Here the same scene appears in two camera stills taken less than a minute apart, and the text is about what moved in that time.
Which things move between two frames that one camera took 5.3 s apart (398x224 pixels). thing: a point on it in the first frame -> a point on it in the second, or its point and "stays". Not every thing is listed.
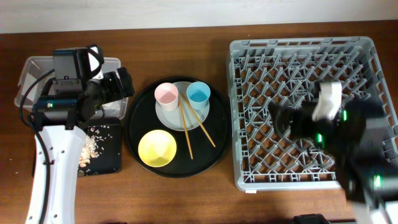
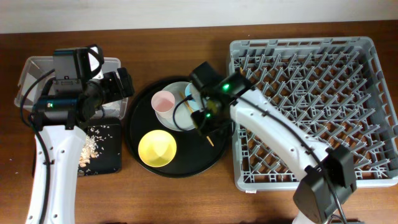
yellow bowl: x=157 y=148 stays
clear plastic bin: x=37 y=70 stays
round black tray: x=140 y=118 stays
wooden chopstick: x=187 y=139 -> x=187 y=104
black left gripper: x=113 y=79 stays
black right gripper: x=296 y=121 -> x=203 y=122
